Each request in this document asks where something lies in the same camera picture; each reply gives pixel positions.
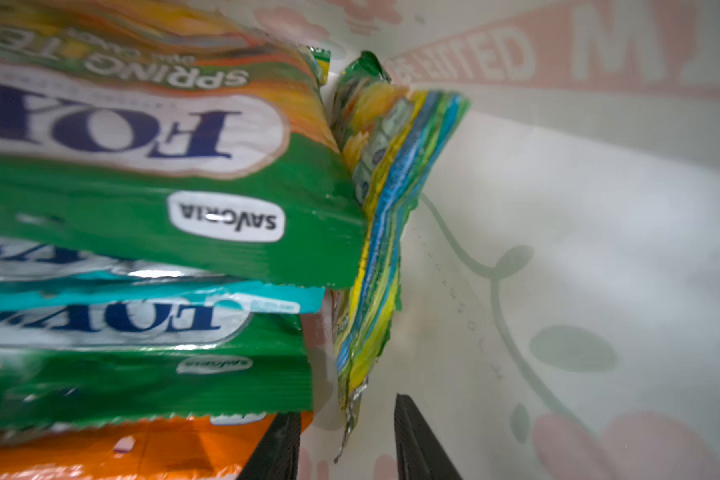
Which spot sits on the spring tea candy bag yellow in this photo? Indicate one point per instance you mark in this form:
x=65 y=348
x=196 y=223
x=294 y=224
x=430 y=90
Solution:
x=390 y=137

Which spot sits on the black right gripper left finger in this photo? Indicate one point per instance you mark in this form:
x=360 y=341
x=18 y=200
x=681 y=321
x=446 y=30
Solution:
x=276 y=457

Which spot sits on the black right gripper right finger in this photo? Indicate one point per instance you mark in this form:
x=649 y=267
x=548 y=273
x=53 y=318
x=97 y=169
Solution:
x=420 y=456

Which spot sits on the white paper bag red print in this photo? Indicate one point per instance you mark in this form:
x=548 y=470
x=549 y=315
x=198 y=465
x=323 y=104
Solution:
x=561 y=275

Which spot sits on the green spring tea candy bag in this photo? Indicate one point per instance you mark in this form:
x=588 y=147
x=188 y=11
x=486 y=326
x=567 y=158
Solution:
x=151 y=130

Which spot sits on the orange candy bag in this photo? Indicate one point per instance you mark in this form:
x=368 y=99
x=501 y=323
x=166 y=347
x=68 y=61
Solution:
x=198 y=448

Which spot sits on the green candy bag in bag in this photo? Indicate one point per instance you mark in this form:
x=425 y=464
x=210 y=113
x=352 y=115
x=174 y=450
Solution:
x=82 y=366

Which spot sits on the teal green candy bag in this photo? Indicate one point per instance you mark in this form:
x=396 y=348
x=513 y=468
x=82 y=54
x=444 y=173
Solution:
x=35 y=275

